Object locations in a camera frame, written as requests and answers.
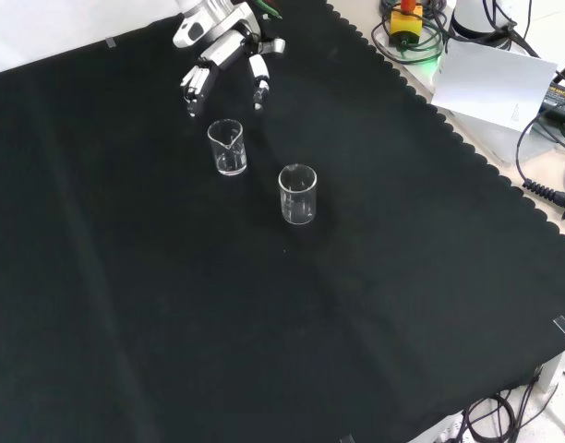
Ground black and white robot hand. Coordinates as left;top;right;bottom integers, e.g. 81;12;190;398
173;11;287;119

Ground clear glass beaker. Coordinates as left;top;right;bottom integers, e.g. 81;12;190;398
277;163;318;226
207;118;248;176

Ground yellow stop button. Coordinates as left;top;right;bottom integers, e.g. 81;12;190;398
387;0;425;48

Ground black bench cloth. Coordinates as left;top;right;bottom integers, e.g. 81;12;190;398
0;0;565;443

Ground white paper sheet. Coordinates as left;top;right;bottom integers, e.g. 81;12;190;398
430;39;559;136

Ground pale grey board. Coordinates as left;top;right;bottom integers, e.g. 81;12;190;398
437;105;565;166

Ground black power adapter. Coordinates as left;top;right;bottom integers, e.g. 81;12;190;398
538;76;565;119

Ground white bench leg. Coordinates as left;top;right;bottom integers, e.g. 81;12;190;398
534;345;565;396

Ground green and orange cable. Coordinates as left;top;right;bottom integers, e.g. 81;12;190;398
249;0;283;20

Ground black and green cable bundle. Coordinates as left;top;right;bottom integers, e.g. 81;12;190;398
371;0;446;66

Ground black ribbed power plug cable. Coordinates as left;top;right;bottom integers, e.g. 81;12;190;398
514;114;565;219

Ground black cables under bench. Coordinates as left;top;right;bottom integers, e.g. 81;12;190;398
460;364;549;443

